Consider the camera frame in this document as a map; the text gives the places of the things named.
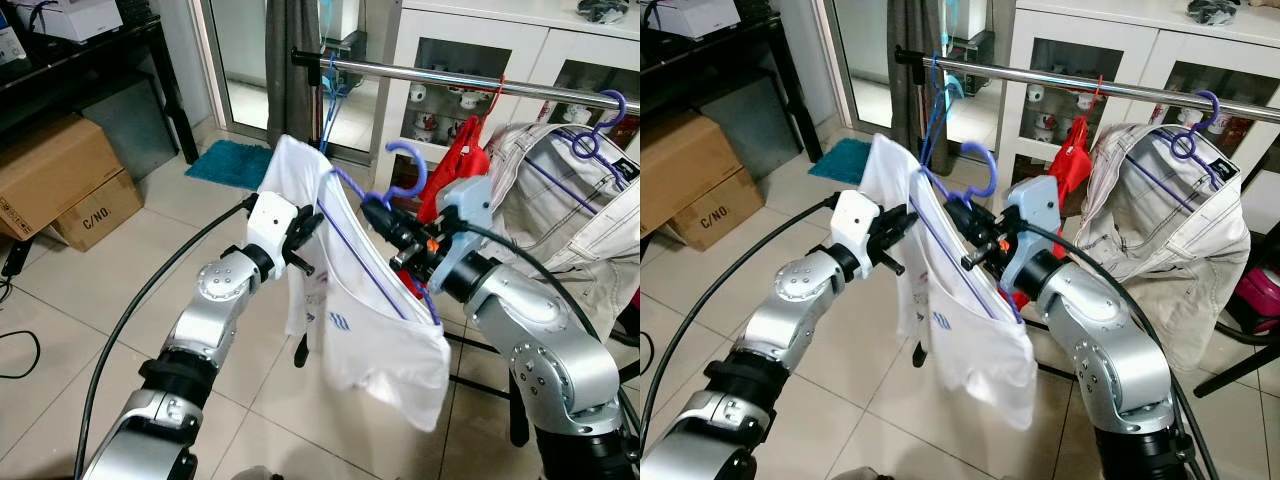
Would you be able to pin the purple plastic hanger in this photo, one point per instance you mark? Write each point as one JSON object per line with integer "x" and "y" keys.
{"x": 423, "y": 170}
{"x": 622, "y": 108}
{"x": 992, "y": 170}
{"x": 1215, "y": 105}

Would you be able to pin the white T-shirt blue logo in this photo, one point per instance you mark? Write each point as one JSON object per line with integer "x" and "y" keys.
{"x": 370, "y": 350}
{"x": 970, "y": 350}

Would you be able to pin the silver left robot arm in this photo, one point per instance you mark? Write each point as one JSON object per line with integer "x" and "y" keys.
{"x": 800, "y": 300}
{"x": 215, "y": 300}

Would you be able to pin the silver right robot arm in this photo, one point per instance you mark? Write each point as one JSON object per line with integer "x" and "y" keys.
{"x": 540, "y": 340}
{"x": 1100, "y": 340}

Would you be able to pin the red hanger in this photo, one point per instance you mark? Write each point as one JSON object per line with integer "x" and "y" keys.
{"x": 497, "y": 95}
{"x": 1097, "y": 95}

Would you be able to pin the teal floor mat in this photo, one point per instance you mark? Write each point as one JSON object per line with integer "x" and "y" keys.
{"x": 225, "y": 165}
{"x": 840, "y": 162}

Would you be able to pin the red shirt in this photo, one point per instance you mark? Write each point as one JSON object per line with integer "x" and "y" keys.
{"x": 1070, "y": 150}
{"x": 460, "y": 155}

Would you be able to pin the grey curtain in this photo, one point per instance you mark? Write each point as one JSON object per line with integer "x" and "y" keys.
{"x": 910, "y": 100}
{"x": 290, "y": 90}

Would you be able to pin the off-white jacket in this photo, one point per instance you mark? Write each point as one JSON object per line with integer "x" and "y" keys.
{"x": 1150, "y": 240}
{"x": 540, "y": 220}

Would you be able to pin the white glass-door cabinet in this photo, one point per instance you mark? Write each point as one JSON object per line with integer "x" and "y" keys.
{"x": 400, "y": 80}
{"x": 1015, "y": 80}

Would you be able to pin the silver clothes rack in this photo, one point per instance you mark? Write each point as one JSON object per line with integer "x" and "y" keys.
{"x": 420, "y": 75}
{"x": 1020, "y": 78}

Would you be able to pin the cardboard box printed C/NO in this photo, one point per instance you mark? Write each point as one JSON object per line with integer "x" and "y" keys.
{"x": 715, "y": 215}
{"x": 100, "y": 215}

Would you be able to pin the large brown cardboard box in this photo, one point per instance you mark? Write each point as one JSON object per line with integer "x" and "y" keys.
{"x": 680, "y": 160}
{"x": 50, "y": 170}

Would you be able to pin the black side table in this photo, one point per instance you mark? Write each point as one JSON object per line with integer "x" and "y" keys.
{"x": 100, "y": 60}
{"x": 720, "y": 50}

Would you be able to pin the pink vacuum cleaner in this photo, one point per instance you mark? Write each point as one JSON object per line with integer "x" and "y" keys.
{"x": 1260, "y": 295}

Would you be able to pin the white appliance box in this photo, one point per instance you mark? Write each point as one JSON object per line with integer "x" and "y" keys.
{"x": 700, "y": 15}
{"x": 80, "y": 15}

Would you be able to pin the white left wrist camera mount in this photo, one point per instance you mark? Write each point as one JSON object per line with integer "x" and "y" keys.
{"x": 852, "y": 220}
{"x": 268, "y": 220}

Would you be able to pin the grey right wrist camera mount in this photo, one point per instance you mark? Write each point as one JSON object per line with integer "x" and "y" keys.
{"x": 465, "y": 205}
{"x": 1035, "y": 205}

